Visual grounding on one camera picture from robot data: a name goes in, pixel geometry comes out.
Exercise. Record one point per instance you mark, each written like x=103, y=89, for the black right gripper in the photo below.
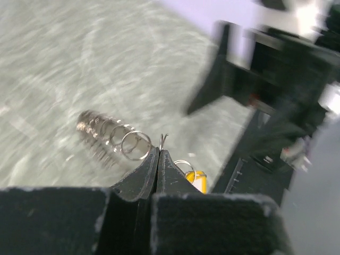
x=286, y=79

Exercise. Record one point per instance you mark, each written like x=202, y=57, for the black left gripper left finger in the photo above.
x=114, y=220

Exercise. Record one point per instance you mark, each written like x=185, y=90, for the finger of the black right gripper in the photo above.
x=268, y=175

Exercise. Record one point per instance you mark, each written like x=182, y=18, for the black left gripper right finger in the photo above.
x=245, y=221

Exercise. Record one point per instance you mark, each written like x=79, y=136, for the metal disc with key rings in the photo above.
x=111, y=141

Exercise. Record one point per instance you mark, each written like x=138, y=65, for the yellow key tag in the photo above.
x=197, y=178

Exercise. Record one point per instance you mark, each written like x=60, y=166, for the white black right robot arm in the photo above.
x=289, y=150

